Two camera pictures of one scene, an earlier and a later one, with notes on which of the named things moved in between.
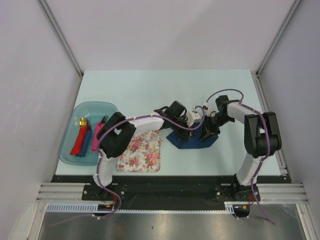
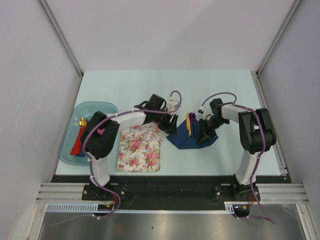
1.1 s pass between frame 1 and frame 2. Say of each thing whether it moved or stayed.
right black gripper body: stayed
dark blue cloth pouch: stayed
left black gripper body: moved
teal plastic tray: stayed
